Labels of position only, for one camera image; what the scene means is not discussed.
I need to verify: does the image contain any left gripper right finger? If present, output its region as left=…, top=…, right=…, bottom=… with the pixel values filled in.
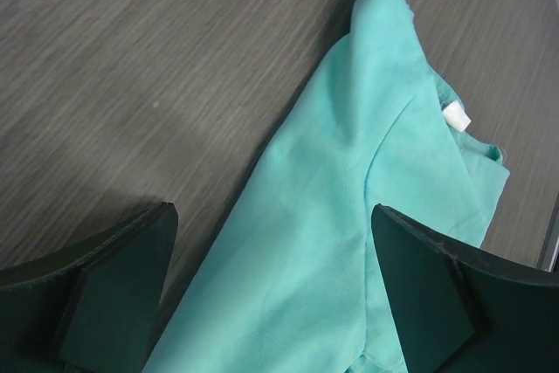
left=371, top=204, right=558, bottom=372

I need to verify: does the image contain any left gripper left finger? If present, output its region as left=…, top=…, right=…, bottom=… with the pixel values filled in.
left=1, top=202, right=178, bottom=372

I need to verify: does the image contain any teal t shirt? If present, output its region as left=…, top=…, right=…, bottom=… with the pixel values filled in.
left=145, top=0, right=509, bottom=372

